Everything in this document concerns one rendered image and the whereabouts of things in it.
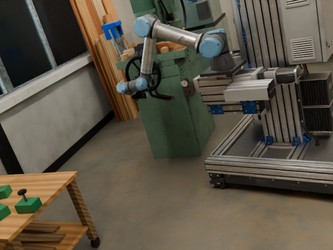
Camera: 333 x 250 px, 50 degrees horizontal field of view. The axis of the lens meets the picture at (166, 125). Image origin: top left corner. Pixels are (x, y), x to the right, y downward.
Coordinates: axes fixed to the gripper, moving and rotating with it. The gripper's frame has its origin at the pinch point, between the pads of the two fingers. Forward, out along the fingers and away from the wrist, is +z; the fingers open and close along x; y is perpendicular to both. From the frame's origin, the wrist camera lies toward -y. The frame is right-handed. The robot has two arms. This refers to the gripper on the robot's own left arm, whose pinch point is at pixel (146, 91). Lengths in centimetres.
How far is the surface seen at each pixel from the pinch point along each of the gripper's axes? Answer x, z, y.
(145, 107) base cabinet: -19.9, 29.5, 5.8
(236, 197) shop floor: 54, 4, 82
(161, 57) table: 8.9, 12.6, -26.3
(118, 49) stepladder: -64, 67, -66
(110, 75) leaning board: -105, 107, -56
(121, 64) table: -26.4, 10.2, -29.5
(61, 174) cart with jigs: -27, -67, 54
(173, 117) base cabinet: 1.1, 36.4, 17.5
